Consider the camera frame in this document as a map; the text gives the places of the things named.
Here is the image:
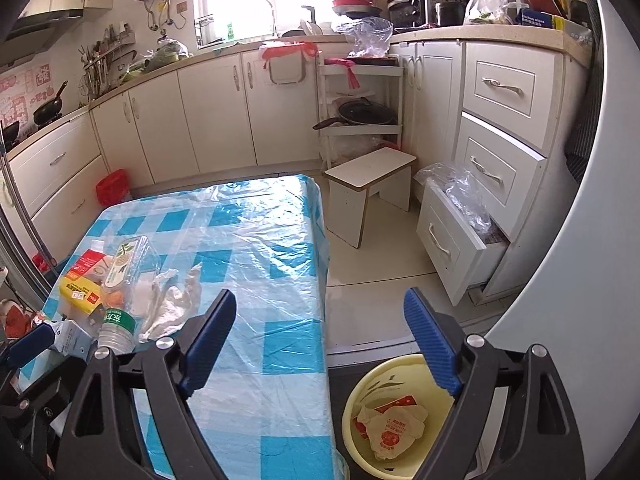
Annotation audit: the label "beige countertop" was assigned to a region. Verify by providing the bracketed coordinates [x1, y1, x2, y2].
[0, 24, 594, 161]

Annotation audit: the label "red white bag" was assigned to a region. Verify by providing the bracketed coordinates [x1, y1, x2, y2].
[0, 300, 32, 342]

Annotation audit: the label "clear plastic film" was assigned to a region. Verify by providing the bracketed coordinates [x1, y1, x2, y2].
[140, 261, 204, 344]

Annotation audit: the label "black wok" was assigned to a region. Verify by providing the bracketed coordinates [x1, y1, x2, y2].
[32, 81, 69, 127]

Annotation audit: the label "beige printed paper wrapper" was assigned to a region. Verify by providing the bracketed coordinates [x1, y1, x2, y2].
[355, 402, 429, 462]

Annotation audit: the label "white bag with pitcher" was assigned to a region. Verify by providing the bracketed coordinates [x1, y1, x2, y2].
[462, 0, 517, 26]

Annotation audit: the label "range hood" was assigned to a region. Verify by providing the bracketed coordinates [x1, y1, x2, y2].
[0, 7, 84, 69]

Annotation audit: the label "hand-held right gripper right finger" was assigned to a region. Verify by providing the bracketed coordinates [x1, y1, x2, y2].
[404, 287, 585, 480]

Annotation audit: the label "white refrigerator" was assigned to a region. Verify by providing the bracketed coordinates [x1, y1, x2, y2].
[482, 0, 640, 480]

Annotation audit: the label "red floor bin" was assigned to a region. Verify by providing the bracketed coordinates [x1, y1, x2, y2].
[96, 169, 134, 208]

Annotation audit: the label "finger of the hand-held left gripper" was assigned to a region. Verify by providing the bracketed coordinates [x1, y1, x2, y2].
[0, 322, 55, 368]

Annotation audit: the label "crumpled clear bags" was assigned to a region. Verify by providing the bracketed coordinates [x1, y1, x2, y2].
[414, 161, 494, 234]

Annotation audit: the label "dark checked cloth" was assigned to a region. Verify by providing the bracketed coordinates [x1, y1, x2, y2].
[564, 74, 607, 187]

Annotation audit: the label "white storage rack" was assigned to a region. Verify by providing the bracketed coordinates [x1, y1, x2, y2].
[315, 54, 406, 172]

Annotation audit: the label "white base cabinets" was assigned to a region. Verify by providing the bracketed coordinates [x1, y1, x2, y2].
[0, 40, 467, 241]

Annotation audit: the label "black toaster oven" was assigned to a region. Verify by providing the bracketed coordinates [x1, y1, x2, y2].
[387, 0, 426, 27]

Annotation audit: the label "white cabinet drawer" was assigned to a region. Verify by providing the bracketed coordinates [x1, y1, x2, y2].
[462, 42, 566, 149]
[416, 182, 512, 307]
[456, 111, 547, 232]

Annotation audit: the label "clear plastic bottle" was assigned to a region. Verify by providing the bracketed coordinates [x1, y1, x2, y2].
[96, 235, 152, 358]

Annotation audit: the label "white wooden stool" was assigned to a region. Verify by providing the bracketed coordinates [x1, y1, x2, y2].
[324, 147, 418, 251]

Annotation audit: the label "blue box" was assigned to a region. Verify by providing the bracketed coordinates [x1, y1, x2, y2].
[517, 7, 569, 32]

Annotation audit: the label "blue checked tablecloth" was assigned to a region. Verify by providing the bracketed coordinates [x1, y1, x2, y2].
[17, 174, 351, 480]

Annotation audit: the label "bag of green vegetables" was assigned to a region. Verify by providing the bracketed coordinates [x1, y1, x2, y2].
[120, 36, 190, 82]

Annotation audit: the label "clear plastic bag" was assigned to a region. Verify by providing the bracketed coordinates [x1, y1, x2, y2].
[334, 16, 394, 59]

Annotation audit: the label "yellow plastic basin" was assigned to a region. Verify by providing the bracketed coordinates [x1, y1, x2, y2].
[342, 354, 473, 478]

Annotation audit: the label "small white blue carton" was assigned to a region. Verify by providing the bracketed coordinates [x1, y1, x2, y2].
[50, 319, 97, 362]

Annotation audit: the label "red hanging cloth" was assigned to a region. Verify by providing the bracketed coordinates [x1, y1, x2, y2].
[324, 57, 362, 92]

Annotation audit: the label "black frying pan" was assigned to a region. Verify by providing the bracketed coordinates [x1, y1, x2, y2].
[312, 97, 397, 132]

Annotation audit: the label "water heater hoses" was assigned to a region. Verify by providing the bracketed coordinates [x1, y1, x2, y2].
[144, 0, 187, 32]

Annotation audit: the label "clear plastic wrapper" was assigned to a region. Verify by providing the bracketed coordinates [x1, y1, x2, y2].
[62, 247, 107, 286]

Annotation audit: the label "wall utensil rack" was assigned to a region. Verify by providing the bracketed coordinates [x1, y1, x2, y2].
[77, 44, 139, 102]

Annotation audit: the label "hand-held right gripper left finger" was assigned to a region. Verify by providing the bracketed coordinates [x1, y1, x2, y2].
[55, 289, 238, 480]

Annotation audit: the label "red white sachet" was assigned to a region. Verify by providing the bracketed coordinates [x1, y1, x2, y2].
[372, 392, 419, 414]

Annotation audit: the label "red bag door hanger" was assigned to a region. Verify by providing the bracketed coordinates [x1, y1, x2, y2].
[259, 40, 319, 87]

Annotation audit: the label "yellow red packet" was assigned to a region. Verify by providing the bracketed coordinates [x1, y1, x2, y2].
[59, 280, 104, 319]

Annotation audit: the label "white tissue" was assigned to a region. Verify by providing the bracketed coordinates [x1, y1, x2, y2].
[134, 270, 167, 313]

